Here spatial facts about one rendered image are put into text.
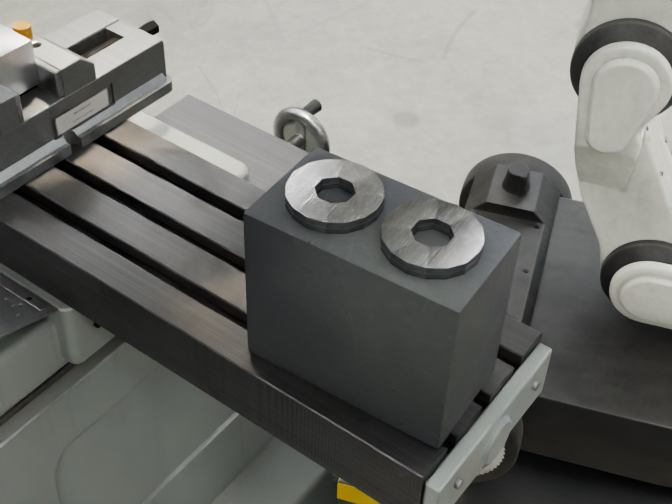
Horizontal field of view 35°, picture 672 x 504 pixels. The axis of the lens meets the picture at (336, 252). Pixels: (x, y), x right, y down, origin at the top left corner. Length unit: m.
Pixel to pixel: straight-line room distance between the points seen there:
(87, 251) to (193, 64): 2.03
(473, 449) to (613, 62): 0.54
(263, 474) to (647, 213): 0.80
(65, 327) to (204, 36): 2.13
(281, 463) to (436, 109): 1.42
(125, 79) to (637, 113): 0.64
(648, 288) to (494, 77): 1.72
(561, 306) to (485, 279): 0.79
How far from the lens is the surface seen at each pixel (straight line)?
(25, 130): 1.30
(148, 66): 1.41
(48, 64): 1.32
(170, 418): 1.62
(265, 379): 1.07
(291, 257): 0.95
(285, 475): 1.90
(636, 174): 1.51
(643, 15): 1.38
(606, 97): 1.38
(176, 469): 1.72
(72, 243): 1.23
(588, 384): 1.60
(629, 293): 1.58
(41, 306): 1.26
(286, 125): 1.85
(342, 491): 1.67
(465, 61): 3.26
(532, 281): 1.70
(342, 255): 0.92
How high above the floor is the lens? 1.76
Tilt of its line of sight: 43 degrees down
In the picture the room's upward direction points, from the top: 2 degrees clockwise
